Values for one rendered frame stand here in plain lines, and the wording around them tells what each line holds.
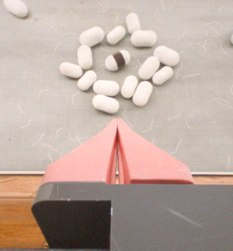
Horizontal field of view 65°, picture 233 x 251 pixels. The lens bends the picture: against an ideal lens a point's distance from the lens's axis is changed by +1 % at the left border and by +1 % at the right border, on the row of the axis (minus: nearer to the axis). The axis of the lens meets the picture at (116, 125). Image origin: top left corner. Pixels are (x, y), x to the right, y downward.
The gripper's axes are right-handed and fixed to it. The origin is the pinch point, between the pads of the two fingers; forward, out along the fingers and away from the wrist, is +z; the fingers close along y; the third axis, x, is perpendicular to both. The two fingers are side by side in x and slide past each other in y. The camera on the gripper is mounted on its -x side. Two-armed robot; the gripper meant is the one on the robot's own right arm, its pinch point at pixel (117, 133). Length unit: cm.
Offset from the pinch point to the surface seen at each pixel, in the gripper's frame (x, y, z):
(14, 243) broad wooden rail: 13.5, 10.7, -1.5
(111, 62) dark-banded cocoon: -0.2, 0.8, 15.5
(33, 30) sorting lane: -3.1, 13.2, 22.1
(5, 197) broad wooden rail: 10.8, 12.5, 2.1
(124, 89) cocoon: 2.6, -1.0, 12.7
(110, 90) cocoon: 2.6, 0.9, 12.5
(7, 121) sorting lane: 6.4, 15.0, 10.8
